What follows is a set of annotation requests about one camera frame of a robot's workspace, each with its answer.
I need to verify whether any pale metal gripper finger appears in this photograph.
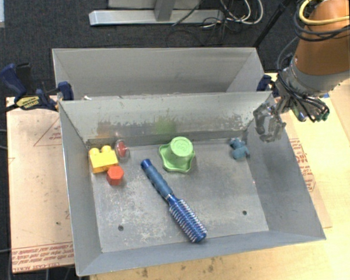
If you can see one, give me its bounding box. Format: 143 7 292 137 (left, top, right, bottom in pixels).
252 101 276 134
258 113 288 144

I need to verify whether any blue toy animal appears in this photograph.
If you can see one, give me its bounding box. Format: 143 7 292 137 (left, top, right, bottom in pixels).
228 137 251 161

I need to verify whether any green toy cup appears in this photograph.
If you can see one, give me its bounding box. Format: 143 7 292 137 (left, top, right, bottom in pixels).
157 135 197 175

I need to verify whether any grey metal bin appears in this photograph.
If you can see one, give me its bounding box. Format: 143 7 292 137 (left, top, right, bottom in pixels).
51 34 328 278

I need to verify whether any blue hairbrush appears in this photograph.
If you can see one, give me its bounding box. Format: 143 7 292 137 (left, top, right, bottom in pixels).
140 155 209 246

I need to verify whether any red and clear spinning top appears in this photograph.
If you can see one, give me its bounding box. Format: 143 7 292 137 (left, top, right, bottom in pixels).
113 139 131 161

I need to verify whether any red hexagonal block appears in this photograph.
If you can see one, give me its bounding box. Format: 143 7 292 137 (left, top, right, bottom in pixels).
105 165 125 187

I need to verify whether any yellow toy brick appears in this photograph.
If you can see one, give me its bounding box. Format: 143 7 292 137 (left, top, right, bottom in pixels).
88 144 120 175

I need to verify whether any brown cardboard board, red print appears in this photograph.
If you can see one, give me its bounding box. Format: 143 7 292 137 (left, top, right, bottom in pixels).
2 80 335 274

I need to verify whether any black cylinder on white bracket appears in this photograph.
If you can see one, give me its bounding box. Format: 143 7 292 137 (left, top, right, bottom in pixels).
292 102 308 123

